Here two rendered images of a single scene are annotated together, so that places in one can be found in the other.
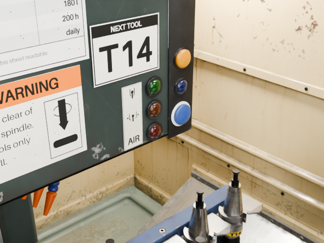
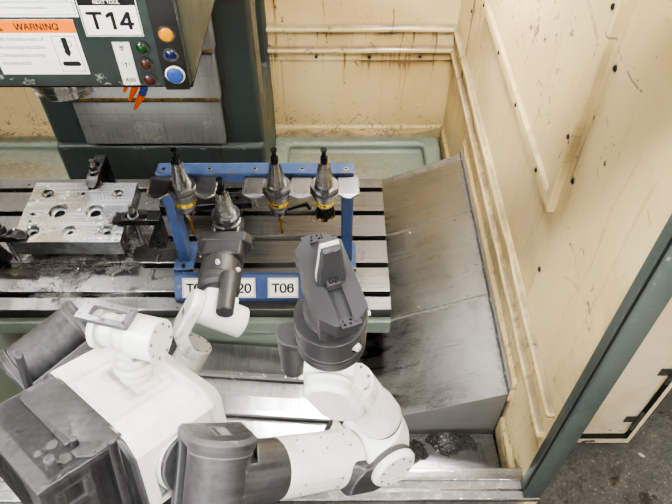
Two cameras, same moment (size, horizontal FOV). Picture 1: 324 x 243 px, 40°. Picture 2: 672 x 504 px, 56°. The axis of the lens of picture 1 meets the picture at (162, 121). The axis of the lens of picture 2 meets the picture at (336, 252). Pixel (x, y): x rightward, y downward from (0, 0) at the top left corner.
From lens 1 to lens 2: 0.98 m
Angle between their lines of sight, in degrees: 39
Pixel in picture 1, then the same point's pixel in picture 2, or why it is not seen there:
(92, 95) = (87, 40)
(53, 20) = not seen: outside the picture
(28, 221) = (254, 119)
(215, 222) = (301, 186)
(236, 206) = (319, 181)
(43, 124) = (52, 49)
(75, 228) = (348, 152)
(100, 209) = (383, 146)
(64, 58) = (59, 13)
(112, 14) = not seen: outside the picture
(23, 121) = (38, 43)
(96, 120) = (94, 57)
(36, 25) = not seen: outside the picture
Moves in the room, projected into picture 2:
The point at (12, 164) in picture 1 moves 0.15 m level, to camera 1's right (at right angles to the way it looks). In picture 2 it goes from (36, 66) to (84, 99)
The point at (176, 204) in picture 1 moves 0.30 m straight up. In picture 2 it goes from (423, 174) to (433, 99)
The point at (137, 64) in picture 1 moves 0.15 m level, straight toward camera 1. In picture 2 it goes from (121, 29) to (45, 68)
